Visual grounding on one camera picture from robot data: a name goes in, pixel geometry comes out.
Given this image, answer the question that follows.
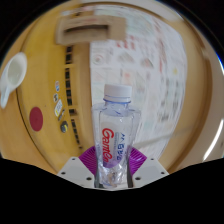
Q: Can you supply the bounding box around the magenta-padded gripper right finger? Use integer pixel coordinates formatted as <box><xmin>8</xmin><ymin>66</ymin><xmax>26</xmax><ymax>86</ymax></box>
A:
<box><xmin>127</xmin><ymin>146</ymin><xmax>170</xmax><ymax>190</ymax></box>

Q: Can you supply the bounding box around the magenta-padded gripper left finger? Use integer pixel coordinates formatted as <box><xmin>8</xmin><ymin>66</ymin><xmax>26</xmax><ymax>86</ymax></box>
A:
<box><xmin>57</xmin><ymin>146</ymin><xmax>98</xmax><ymax>189</ymax></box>

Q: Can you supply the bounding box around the clear plastic water bottle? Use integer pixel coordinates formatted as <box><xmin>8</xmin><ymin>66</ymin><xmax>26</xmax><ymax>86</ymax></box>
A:
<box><xmin>91</xmin><ymin>83</ymin><xmax>142</xmax><ymax>190</ymax></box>

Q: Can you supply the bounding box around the small black yellow device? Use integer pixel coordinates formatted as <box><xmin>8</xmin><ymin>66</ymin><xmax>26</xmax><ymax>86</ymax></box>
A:
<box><xmin>60</xmin><ymin>120</ymin><xmax>69</xmax><ymax>134</ymax></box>

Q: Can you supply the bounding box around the dark pen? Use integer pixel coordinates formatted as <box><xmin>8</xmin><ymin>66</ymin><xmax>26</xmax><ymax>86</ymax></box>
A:
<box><xmin>58</xmin><ymin>109</ymin><xmax>66</xmax><ymax>122</ymax></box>

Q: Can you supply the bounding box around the pale rectangular sticker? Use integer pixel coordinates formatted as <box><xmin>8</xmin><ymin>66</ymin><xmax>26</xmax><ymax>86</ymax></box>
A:
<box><xmin>54</xmin><ymin>99</ymin><xmax>64</xmax><ymax>118</ymax></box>

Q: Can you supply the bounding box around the flat round red coaster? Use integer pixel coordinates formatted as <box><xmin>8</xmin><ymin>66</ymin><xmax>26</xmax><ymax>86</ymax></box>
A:
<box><xmin>28</xmin><ymin>106</ymin><xmax>44</xmax><ymax>132</ymax></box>

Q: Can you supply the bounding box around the white ceramic mug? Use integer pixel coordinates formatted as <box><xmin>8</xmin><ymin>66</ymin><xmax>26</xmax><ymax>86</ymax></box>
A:
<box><xmin>0</xmin><ymin>51</ymin><xmax>28</xmax><ymax>110</ymax></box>

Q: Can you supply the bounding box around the brown cardboard box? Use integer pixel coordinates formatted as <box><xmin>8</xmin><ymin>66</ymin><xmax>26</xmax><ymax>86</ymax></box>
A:
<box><xmin>54</xmin><ymin>14</ymin><xmax>128</xmax><ymax>46</ymax></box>

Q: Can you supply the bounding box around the large printed wall poster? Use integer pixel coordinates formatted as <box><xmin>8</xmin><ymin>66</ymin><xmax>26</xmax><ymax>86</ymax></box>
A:
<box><xmin>89</xmin><ymin>6</ymin><xmax>189</xmax><ymax>149</ymax></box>

